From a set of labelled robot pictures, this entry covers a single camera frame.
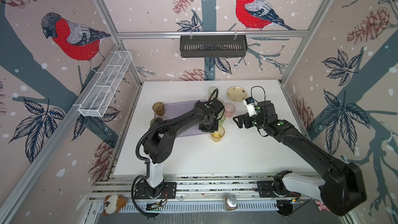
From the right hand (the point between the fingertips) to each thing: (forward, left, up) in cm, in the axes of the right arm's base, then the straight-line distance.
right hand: (239, 117), depth 83 cm
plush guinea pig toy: (-41, +59, -11) cm, 73 cm away
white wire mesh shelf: (-5, +69, +17) cm, 71 cm away
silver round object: (-38, +6, -7) cm, 39 cm away
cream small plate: (+31, -3, -15) cm, 35 cm away
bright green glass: (-7, +10, +7) cm, 14 cm away
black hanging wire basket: (+48, +15, +14) cm, 52 cm away
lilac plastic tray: (+14, +41, -12) cm, 45 cm away
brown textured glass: (+12, +51, -9) cm, 53 cm away
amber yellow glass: (-5, +12, -14) cm, 20 cm away
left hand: (-5, +14, -7) cm, 17 cm away
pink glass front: (+15, +4, -13) cm, 20 cm away
